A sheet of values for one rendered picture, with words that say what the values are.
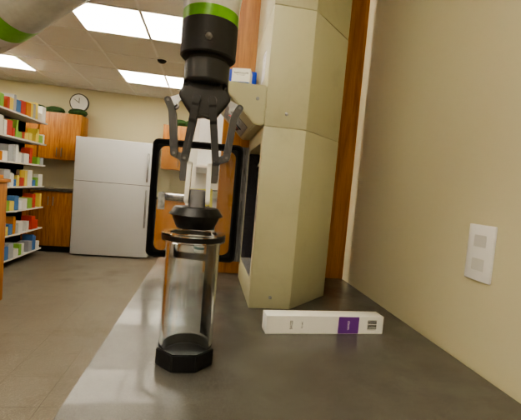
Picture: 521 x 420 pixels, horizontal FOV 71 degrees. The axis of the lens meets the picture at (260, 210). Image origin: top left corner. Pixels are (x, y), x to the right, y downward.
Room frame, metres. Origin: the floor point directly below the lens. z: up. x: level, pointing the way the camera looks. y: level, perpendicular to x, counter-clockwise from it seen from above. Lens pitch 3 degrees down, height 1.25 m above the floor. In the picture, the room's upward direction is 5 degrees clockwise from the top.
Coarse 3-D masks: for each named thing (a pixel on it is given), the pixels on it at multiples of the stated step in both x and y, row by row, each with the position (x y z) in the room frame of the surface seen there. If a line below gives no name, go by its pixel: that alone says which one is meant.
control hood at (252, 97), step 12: (228, 84) 0.91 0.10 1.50; (240, 84) 0.91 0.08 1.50; (252, 84) 0.92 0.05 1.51; (240, 96) 0.91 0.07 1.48; (252, 96) 0.92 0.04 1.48; (264, 96) 0.92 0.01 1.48; (252, 108) 0.92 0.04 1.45; (264, 108) 0.93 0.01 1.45; (252, 120) 0.92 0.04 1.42; (252, 132) 1.06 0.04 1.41
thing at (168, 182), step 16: (160, 160) 1.22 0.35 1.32; (176, 160) 1.22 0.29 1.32; (192, 160) 1.22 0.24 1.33; (208, 160) 1.22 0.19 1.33; (160, 176) 1.22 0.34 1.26; (176, 176) 1.22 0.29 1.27; (192, 176) 1.22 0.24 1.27; (224, 176) 1.23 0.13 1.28; (176, 192) 1.22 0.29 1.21; (224, 192) 1.23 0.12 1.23; (224, 208) 1.23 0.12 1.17; (160, 224) 1.22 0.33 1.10; (224, 224) 1.23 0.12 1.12; (160, 240) 1.22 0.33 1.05
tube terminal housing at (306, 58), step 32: (288, 32) 0.93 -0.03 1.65; (320, 32) 0.96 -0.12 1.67; (256, 64) 1.22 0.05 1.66; (288, 64) 0.93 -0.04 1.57; (320, 64) 0.98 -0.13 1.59; (288, 96) 0.93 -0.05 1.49; (320, 96) 0.99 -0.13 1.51; (288, 128) 0.94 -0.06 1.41; (320, 128) 1.00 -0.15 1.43; (288, 160) 0.94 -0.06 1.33; (320, 160) 1.02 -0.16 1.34; (288, 192) 0.94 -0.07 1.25; (320, 192) 1.03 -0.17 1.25; (256, 224) 0.93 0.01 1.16; (288, 224) 0.94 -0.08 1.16; (320, 224) 1.05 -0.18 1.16; (256, 256) 0.93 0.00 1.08; (288, 256) 0.94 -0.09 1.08; (320, 256) 1.06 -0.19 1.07; (256, 288) 0.93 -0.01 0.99; (288, 288) 0.94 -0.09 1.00; (320, 288) 1.08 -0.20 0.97
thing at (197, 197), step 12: (192, 192) 0.61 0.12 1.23; (204, 192) 0.62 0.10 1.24; (192, 204) 0.61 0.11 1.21; (204, 204) 0.62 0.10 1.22; (180, 216) 0.59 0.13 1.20; (192, 216) 0.58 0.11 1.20; (204, 216) 0.58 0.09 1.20; (216, 216) 0.60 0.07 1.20; (192, 228) 0.59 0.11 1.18; (204, 228) 0.60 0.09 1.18
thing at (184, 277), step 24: (168, 264) 0.59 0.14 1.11; (192, 264) 0.58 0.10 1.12; (216, 264) 0.61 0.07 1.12; (168, 288) 0.59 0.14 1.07; (192, 288) 0.58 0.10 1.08; (216, 288) 0.62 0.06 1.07; (168, 312) 0.58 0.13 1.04; (192, 312) 0.58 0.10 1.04; (168, 336) 0.58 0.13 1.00; (192, 336) 0.58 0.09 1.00
